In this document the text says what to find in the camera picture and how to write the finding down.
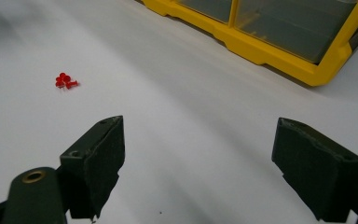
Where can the yellow black organizer cabinet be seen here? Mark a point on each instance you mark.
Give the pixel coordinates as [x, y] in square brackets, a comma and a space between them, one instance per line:
[261, 51]

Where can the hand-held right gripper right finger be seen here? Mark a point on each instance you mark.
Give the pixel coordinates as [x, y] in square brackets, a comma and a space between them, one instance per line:
[317, 174]

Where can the red pushpin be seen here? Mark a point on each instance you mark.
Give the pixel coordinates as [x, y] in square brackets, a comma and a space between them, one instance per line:
[59, 83]
[72, 84]
[67, 79]

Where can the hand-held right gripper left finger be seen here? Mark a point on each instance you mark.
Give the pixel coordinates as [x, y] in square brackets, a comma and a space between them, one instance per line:
[96, 168]

